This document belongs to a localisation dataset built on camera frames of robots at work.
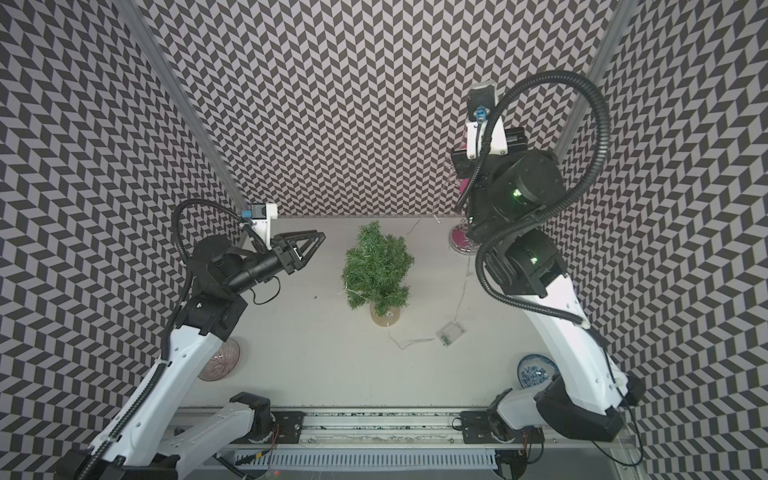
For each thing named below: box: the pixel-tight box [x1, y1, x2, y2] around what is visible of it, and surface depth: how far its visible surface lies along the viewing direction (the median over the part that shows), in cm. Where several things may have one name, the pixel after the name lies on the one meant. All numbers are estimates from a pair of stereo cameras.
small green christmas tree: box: [342, 221, 415, 327], surface depth 72 cm
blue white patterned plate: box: [517, 354, 560, 389], surface depth 82 cm
